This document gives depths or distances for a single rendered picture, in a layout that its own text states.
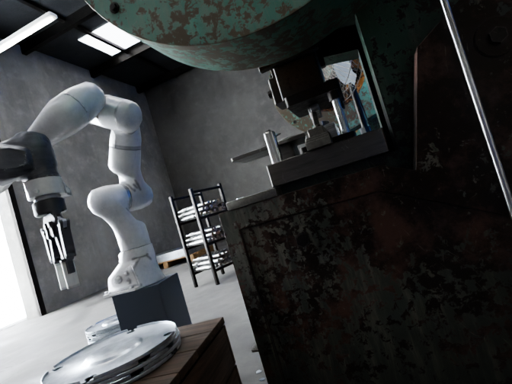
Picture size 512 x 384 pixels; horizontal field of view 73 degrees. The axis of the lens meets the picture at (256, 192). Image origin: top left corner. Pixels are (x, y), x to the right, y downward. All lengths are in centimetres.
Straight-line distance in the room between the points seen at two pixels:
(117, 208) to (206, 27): 77
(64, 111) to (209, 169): 755
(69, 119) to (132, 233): 46
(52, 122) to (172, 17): 50
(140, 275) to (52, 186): 47
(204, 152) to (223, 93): 147
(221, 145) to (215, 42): 774
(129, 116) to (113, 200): 31
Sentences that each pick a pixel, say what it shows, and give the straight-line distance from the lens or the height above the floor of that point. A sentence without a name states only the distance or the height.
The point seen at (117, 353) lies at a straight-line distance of 87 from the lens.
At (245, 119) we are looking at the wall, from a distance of 828.
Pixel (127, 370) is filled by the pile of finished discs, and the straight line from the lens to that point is 82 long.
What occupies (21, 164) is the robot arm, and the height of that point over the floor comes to 87.
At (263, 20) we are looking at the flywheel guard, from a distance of 71.
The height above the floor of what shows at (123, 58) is 419.
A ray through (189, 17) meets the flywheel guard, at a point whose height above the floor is 101.
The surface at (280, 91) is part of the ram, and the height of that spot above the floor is 92.
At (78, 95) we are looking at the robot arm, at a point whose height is 106.
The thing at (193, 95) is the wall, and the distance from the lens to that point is 894.
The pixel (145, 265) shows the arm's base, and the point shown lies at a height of 52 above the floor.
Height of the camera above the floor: 61
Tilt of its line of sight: 2 degrees up
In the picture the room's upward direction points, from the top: 17 degrees counter-clockwise
